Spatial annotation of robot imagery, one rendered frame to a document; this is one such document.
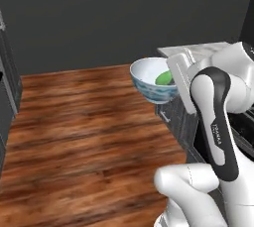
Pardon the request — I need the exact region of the white and blue bowl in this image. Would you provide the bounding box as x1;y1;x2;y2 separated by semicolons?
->
129;57;180;105

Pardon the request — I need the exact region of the dark tall cupboard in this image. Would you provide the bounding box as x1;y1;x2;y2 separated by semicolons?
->
238;0;254;45

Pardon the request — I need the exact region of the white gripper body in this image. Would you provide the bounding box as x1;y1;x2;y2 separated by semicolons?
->
166;52;197;115

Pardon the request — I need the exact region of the dark grey cupboard run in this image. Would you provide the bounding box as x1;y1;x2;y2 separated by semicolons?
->
0;9;24;187

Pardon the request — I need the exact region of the dark grey cupboard door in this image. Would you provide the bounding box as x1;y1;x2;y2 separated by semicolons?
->
154;94;200;151

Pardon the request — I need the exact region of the green corn piece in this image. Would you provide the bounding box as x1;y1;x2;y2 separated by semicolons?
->
155;69;176;87

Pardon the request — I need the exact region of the silver cupboard handle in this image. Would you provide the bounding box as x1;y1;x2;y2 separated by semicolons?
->
159;110;172;123

